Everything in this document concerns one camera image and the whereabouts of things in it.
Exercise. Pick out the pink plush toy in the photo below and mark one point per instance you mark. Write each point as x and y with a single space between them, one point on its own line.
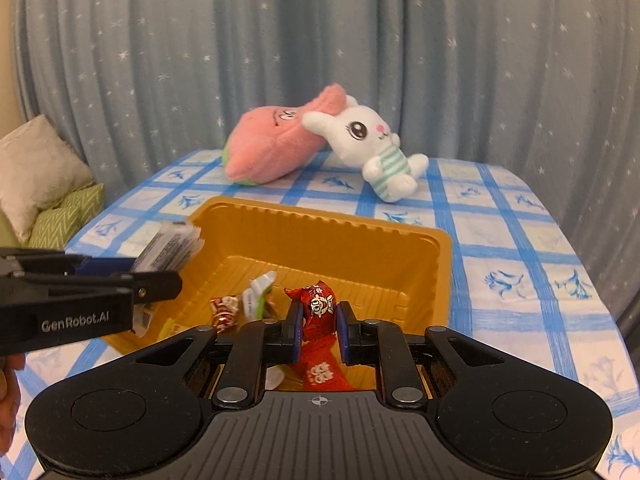
270 145

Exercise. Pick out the white rabbit plush toy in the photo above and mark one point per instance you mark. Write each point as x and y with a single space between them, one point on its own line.
360 135

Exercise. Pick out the orange plastic tray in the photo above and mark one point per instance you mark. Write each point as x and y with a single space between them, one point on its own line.
350 260

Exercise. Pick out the grey-blue star curtain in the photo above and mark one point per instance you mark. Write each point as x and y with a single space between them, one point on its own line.
200 35

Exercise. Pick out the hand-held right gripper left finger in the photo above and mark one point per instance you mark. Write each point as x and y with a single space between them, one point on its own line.
295 327

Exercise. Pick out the person's left hand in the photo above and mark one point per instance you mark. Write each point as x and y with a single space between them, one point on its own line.
7 410

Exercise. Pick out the red square snack packet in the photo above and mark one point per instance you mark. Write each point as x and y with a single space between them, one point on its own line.
320 330

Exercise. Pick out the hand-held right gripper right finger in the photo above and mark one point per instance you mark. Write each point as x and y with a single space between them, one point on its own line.
343 330

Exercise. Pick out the green zigzag pillow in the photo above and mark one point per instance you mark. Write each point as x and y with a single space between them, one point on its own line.
87 200
52 226

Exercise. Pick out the blue checked tablecloth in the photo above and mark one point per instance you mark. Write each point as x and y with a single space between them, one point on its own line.
500 240

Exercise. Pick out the red and gold candy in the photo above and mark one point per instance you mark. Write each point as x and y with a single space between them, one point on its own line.
225 310

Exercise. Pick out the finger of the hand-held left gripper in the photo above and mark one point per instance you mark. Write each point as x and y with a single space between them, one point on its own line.
150 285
60 264

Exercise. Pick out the green and white candy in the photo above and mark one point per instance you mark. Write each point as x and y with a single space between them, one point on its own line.
260 292

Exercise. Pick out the light green sofa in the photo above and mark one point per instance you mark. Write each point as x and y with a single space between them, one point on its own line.
7 232

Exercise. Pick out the grey black snack packet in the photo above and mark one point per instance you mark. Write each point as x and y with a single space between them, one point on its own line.
170 247

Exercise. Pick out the beige pillow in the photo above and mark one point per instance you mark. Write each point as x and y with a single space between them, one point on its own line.
40 170

